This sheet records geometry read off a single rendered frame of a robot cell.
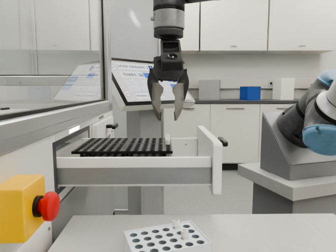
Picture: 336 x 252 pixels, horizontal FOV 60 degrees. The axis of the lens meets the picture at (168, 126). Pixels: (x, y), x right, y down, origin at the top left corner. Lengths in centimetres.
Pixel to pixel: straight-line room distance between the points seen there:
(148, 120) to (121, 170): 100
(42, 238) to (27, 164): 15
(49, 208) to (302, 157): 78
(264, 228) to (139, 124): 107
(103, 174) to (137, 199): 107
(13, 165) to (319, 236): 55
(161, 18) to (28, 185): 46
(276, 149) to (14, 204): 79
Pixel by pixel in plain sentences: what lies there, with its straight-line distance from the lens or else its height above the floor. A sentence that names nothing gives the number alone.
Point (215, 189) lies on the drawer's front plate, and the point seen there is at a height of 83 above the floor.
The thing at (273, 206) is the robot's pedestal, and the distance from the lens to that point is 105.
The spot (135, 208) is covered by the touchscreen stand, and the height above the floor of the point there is 36.
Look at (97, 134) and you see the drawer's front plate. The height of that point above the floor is 90.
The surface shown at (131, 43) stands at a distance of 239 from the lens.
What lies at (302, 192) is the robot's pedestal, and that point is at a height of 74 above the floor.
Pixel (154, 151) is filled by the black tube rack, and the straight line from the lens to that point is 64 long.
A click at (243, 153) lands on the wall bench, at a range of 382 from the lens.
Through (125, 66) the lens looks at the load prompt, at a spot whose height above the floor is 116.
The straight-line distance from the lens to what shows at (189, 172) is 61.
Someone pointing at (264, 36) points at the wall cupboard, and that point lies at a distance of 421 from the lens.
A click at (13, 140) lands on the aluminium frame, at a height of 96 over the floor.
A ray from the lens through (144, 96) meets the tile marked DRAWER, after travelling 147.
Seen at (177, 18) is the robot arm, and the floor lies 119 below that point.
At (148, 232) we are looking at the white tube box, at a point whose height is 79.
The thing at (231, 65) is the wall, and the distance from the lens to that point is 443.
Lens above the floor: 103
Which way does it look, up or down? 7 degrees down
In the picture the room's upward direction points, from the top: straight up
